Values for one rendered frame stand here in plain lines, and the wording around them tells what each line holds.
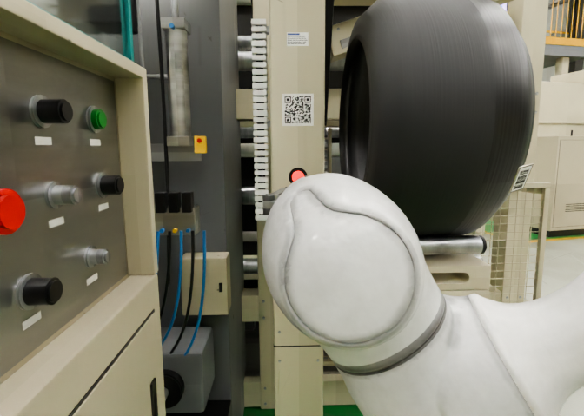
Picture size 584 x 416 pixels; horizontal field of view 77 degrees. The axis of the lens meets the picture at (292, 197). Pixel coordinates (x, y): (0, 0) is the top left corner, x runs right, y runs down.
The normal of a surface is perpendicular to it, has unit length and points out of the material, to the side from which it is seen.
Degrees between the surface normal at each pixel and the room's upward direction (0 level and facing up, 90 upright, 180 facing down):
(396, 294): 89
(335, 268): 83
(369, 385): 107
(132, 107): 90
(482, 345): 39
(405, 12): 49
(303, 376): 90
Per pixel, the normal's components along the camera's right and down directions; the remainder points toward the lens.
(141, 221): 0.03, 0.14
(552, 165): -0.97, 0.04
